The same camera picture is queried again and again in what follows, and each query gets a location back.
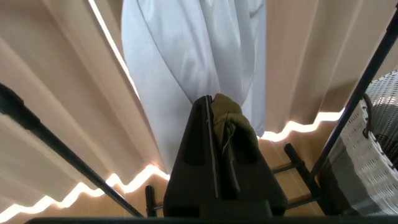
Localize green garment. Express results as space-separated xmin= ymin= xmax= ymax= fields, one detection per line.
xmin=210 ymin=93 xmax=261 ymax=162

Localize black clothes rack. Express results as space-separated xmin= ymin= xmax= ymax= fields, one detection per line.
xmin=0 ymin=9 xmax=398 ymax=218

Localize white laundry basket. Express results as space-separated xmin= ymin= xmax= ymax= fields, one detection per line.
xmin=318 ymin=70 xmax=398 ymax=216

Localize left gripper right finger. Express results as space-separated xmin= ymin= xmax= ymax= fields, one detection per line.
xmin=216 ymin=124 xmax=288 ymax=218

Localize pale grey shorts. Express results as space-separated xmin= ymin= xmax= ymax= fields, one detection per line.
xmin=120 ymin=0 xmax=267 ymax=175

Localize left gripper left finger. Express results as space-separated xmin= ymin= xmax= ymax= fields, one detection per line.
xmin=163 ymin=95 xmax=219 ymax=218

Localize beige curtain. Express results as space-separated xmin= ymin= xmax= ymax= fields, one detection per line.
xmin=0 ymin=0 xmax=398 ymax=215

